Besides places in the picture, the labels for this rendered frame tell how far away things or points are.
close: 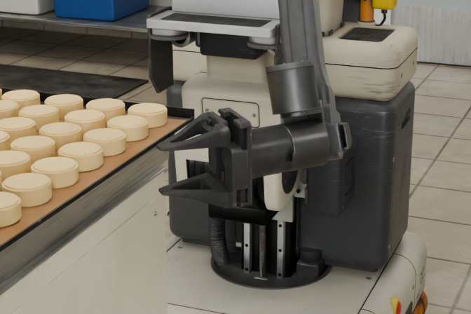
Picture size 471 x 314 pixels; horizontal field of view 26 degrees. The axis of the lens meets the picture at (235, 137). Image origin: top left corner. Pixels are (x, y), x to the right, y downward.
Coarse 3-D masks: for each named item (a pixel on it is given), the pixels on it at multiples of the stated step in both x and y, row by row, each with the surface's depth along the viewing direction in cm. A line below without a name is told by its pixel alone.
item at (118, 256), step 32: (128, 192) 124; (96, 224) 116; (128, 224) 124; (160, 224) 133; (64, 256) 110; (96, 256) 117; (128, 256) 125; (160, 256) 134; (0, 288) 99; (32, 288) 104; (64, 288) 110; (96, 288) 117; (128, 288) 126; (160, 288) 135
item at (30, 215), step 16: (160, 128) 128; (128, 144) 122; (144, 144) 122; (112, 160) 116; (80, 176) 111; (96, 176) 111; (64, 192) 107; (32, 208) 102; (48, 208) 102; (16, 224) 98; (0, 240) 95
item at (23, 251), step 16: (144, 160) 129; (160, 160) 133; (112, 176) 121; (128, 176) 125; (144, 176) 129; (96, 192) 117; (112, 192) 121; (64, 208) 111; (80, 208) 114; (96, 208) 118; (48, 224) 108; (64, 224) 111; (32, 240) 105; (48, 240) 108; (0, 256) 100; (16, 256) 102; (32, 256) 105; (0, 272) 100
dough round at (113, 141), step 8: (104, 128) 121; (112, 128) 121; (88, 136) 118; (96, 136) 118; (104, 136) 118; (112, 136) 118; (120, 136) 118; (104, 144) 117; (112, 144) 117; (120, 144) 118; (104, 152) 117; (112, 152) 118; (120, 152) 118
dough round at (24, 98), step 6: (18, 90) 137; (24, 90) 137; (30, 90) 137; (6, 96) 135; (12, 96) 135; (18, 96) 135; (24, 96) 135; (30, 96) 135; (36, 96) 135; (18, 102) 134; (24, 102) 134; (30, 102) 134; (36, 102) 135
